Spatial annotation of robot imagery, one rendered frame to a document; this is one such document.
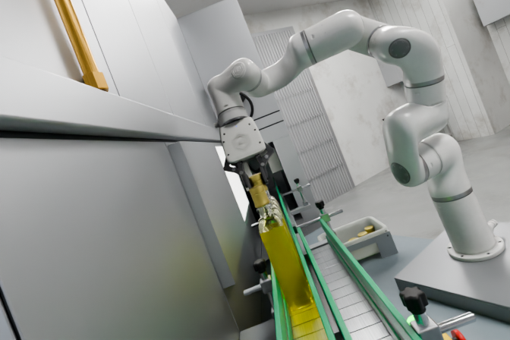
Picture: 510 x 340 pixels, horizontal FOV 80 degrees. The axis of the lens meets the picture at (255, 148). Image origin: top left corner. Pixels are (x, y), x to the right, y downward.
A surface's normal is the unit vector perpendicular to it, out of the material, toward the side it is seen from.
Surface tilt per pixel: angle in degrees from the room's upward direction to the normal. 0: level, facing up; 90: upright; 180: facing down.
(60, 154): 90
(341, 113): 90
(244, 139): 75
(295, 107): 90
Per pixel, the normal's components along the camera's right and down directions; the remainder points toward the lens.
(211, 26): -0.02, 0.01
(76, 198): 0.93, -0.37
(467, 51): 0.42, -0.16
